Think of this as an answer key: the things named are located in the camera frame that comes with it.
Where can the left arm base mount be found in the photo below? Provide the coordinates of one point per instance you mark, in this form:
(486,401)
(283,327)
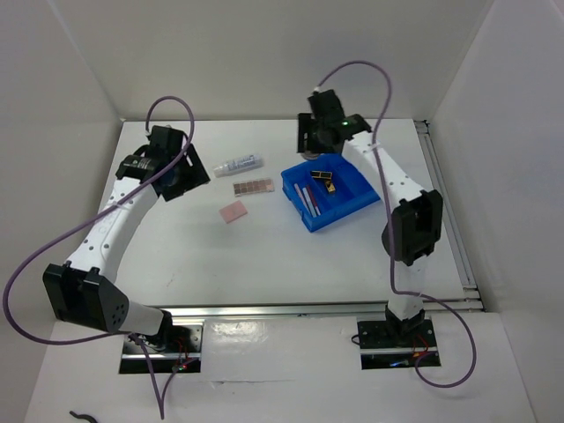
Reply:
(179,351)

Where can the black gold lipstick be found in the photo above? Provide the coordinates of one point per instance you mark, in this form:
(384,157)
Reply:
(321,175)
(330,187)

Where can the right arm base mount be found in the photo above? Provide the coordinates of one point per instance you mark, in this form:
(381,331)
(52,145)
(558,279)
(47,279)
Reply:
(379,349)

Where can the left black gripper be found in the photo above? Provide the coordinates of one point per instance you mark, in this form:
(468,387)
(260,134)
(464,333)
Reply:
(196,176)

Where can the pink long tube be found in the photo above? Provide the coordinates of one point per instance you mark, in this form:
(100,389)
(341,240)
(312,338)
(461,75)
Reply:
(305,199)

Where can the aluminium rail right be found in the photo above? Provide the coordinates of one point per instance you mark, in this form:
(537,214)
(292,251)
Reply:
(472,295)

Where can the brown eyeshadow palette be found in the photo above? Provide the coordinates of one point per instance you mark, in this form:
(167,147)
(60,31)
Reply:
(252,187)

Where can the aluminium rail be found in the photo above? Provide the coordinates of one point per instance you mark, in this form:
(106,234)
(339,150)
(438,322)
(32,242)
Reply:
(278,311)
(472,295)

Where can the black hook object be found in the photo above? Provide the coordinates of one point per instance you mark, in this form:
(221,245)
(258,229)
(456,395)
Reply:
(82,416)

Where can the white lotion bottle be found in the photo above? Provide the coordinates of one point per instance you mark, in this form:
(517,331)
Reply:
(238,165)

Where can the round powder jar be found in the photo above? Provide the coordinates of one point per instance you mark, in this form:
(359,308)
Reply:
(310,155)

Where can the silver patterned eyeliner pencil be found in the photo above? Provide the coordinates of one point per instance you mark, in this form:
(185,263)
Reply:
(313,201)

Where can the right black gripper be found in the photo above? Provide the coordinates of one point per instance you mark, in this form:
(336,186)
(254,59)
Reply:
(304,121)

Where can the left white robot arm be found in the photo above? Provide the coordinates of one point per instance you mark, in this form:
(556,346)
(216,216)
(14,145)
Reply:
(82,290)

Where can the pink square compact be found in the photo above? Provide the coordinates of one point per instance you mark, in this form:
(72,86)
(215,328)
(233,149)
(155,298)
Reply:
(233,211)

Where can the blue plastic organizer bin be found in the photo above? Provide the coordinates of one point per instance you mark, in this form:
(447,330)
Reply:
(326,190)

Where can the aluminium rail front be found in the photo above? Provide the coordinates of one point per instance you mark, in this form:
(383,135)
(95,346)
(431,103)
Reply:
(278,311)

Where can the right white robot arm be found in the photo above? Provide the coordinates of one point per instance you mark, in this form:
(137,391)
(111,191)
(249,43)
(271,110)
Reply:
(413,214)

